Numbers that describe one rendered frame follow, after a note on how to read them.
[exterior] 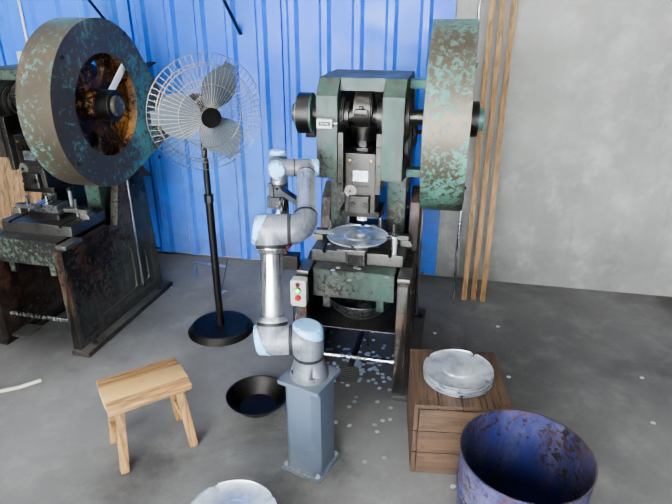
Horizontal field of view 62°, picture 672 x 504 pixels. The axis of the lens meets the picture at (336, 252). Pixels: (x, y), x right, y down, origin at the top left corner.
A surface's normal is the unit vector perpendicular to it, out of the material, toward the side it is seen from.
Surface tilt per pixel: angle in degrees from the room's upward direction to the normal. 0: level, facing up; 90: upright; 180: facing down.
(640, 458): 0
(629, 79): 90
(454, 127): 85
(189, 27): 90
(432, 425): 90
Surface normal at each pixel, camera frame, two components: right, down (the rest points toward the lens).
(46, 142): -0.23, 0.63
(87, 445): 0.00, -0.92
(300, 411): -0.48, 0.35
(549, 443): -0.68, 0.26
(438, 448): -0.08, 0.40
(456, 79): -0.18, -0.14
